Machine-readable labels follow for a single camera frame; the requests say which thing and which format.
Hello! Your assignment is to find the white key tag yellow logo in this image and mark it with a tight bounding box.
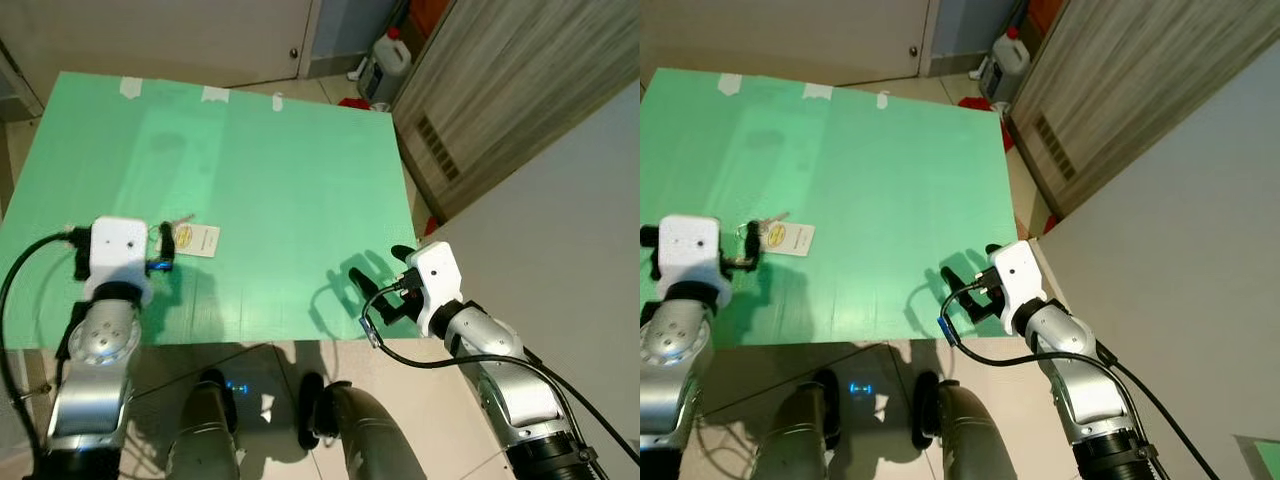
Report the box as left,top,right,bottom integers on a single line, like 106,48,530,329
175,224,222,260
760,222,816,257

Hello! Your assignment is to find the green table cover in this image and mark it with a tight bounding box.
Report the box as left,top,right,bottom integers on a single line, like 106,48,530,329
640,68,1036,349
0,70,419,351

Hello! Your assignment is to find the grey robot right leg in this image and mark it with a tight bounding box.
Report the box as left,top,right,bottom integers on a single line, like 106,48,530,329
912,372,1031,480
298,372,431,480

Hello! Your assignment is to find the grey robot leg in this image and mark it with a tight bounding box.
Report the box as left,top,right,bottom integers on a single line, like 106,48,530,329
165,368,241,480
298,372,431,480
752,368,841,480
912,372,1031,480

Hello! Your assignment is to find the grey robot left leg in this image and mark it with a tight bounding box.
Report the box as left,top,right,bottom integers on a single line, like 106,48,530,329
165,368,241,480
752,368,841,480

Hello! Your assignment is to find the white plastic jug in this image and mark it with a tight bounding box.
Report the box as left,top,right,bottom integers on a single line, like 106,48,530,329
358,27,414,106
978,27,1033,104

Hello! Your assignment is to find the grey wooden cabinet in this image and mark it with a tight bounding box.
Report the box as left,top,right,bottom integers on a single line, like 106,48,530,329
390,0,641,223
1005,0,1280,219

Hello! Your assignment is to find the white cabinet door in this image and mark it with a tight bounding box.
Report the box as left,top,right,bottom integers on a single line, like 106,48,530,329
640,0,941,87
0,0,323,91

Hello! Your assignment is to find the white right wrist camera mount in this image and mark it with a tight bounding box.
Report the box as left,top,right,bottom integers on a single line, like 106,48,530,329
408,242,464,338
990,240,1048,334

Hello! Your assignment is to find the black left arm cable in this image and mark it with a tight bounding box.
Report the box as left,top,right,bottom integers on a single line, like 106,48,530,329
0,228,89,480

